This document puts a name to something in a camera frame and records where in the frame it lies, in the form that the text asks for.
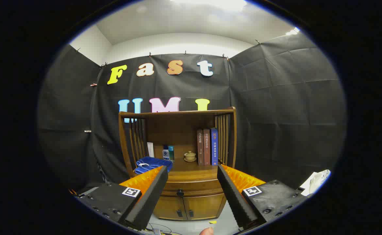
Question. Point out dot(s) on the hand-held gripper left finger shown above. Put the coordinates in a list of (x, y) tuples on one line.
[(151, 195)]

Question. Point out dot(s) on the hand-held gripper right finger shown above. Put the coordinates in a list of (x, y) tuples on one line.
[(233, 195)]

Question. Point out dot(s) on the black drawer knob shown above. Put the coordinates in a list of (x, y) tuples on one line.
[(180, 192)]

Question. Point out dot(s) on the wooden drawer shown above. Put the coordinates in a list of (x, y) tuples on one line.
[(197, 187)]

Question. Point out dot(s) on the wooden cabinet door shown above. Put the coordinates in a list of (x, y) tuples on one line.
[(205, 205), (168, 207)]

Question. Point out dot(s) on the wooden countertop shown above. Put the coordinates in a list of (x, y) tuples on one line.
[(190, 169)]

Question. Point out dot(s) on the wooden cabinet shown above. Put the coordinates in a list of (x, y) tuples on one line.
[(177, 127)]

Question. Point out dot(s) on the blue folded towel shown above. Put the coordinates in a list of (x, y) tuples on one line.
[(151, 163)]

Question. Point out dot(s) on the white bottle with blue cap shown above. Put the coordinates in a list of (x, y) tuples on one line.
[(165, 154)]

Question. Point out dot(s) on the teal bottle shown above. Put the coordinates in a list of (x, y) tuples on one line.
[(171, 153)]

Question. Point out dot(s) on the beige saucer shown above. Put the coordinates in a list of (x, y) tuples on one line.
[(190, 160)]

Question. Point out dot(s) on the blue book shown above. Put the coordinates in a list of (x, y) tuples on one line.
[(214, 147)]

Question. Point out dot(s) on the reddish brown book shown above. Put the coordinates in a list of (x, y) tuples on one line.
[(207, 147)]

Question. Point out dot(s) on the beige lidded tea cup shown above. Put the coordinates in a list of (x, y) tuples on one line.
[(190, 155)]

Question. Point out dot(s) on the dark brown book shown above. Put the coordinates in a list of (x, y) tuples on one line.
[(200, 147)]

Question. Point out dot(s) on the white printed paper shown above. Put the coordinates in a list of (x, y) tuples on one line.
[(315, 181)]

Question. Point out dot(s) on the black backdrop cloth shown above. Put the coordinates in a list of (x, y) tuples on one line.
[(275, 98)]

